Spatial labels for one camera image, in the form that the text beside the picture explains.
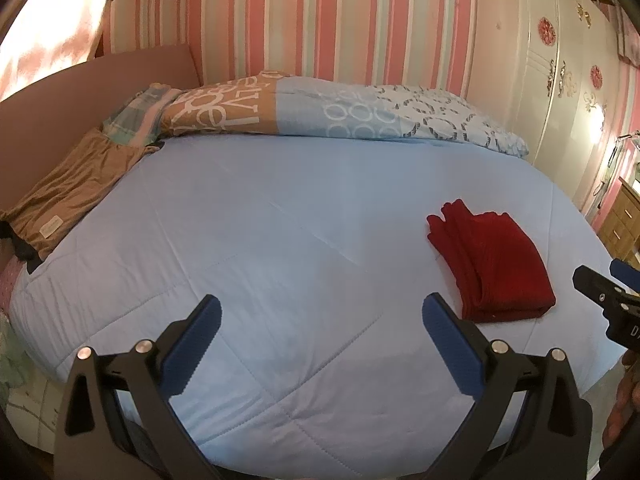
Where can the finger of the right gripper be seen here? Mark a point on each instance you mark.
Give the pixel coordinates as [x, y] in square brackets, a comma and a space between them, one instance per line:
[599, 289]
[626, 274]

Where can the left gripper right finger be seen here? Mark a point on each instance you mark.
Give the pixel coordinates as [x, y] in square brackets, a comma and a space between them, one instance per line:
[527, 420]

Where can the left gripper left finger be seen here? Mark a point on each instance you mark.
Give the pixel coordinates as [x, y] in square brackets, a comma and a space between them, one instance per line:
[94, 443]

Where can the red knit sweater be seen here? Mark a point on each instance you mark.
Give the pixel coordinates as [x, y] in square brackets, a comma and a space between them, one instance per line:
[498, 270]

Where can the right hand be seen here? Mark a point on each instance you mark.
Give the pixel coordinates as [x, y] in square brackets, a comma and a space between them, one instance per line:
[627, 400]

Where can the wooden drawer cabinet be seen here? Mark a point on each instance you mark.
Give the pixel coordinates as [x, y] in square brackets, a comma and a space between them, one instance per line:
[620, 229]

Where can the black garment at bedside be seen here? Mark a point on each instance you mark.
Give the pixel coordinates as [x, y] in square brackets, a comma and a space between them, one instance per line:
[24, 252]

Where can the white ornate wardrobe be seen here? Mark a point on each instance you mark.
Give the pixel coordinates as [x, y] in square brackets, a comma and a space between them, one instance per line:
[568, 90]

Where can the brown folded garment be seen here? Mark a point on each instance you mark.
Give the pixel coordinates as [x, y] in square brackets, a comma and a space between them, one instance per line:
[47, 213]

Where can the light blue quilted bedspread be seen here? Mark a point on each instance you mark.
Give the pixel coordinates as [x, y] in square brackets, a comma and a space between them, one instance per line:
[317, 251]

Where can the plaid green pink pillow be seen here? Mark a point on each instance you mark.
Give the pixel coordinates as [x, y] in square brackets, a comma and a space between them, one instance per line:
[137, 123]

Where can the brown headboard panel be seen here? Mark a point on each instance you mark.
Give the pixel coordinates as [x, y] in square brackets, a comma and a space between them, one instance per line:
[41, 123]

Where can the patterned blue orange pillow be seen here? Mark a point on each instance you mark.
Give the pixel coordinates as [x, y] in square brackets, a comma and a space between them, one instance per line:
[286, 105]

